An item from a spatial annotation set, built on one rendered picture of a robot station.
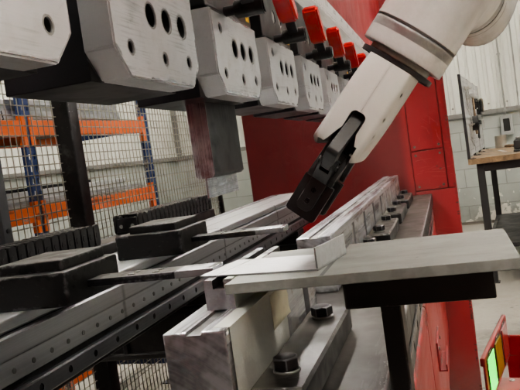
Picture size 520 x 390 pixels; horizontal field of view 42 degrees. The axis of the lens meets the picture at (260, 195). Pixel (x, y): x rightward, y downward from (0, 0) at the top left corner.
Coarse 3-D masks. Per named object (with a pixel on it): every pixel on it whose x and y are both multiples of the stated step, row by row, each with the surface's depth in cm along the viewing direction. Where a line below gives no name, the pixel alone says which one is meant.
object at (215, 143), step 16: (192, 112) 68; (208, 112) 68; (224, 112) 73; (192, 128) 68; (208, 128) 67; (224, 128) 72; (192, 144) 68; (208, 144) 67; (224, 144) 72; (208, 160) 68; (224, 160) 71; (240, 160) 76; (208, 176) 68; (224, 176) 73; (208, 192) 68; (224, 192) 72
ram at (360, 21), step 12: (300, 0) 108; (312, 0) 118; (336, 0) 149; (348, 0) 172; (360, 0) 202; (372, 0) 246; (324, 12) 130; (348, 12) 169; (360, 12) 197; (372, 12) 240; (324, 24) 129; (336, 24) 144; (348, 24) 166; (360, 24) 193; (348, 36) 163; (360, 36) 189; (360, 48) 185
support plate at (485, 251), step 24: (408, 240) 75; (432, 240) 73; (456, 240) 71; (480, 240) 68; (504, 240) 66; (336, 264) 66; (360, 264) 64; (384, 264) 63; (408, 264) 61; (432, 264) 59; (456, 264) 58; (480, 264) 58; (504, 264) 57; (240, 288) 64; (264, 288) 63; (288, 288) 62
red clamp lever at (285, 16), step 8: (272, 0) 79; (280, 0) 79; (288, 0) 79; (280, 8) 80; (288, 8) 80; (280, 16) 81; (288, 16) 81; (296, 16) 81; (288, 24) 82; (296, 24) 83; (288, 32) 83; (296, 32) 83; (304, 32) 83; (280, 40) 84; (288, 40) 84; (296, 40) 84; (304, 40) 84
